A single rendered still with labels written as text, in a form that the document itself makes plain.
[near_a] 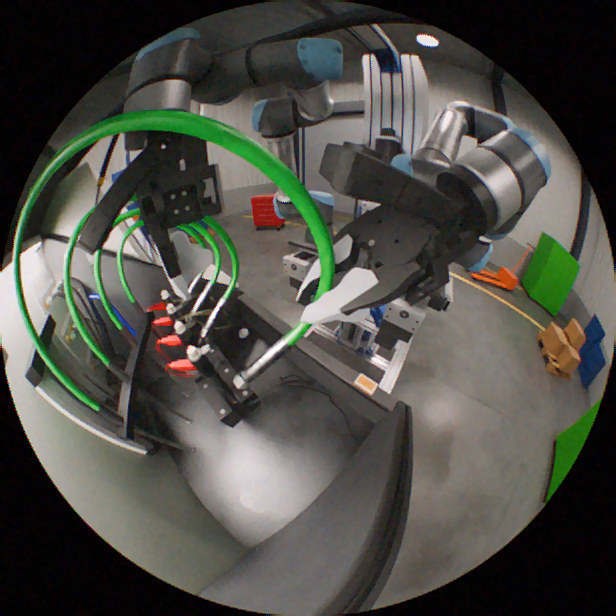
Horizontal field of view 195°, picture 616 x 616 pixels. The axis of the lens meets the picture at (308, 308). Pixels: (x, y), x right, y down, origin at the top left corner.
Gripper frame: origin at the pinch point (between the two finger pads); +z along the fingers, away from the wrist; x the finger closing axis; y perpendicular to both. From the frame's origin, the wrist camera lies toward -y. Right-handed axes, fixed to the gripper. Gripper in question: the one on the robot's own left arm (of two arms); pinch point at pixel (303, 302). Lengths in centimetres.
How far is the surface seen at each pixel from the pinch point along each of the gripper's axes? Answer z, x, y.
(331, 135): -159, 690, 160
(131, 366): 34.3, 0.2, -16.5
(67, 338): 38, 2, -35
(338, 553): 1.5, -24.5, -1.5
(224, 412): 29.5, -7.7, 3.5
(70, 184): 19, 28, -53
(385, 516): -1.1, -22.4, 2.4
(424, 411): 21, -35, 150
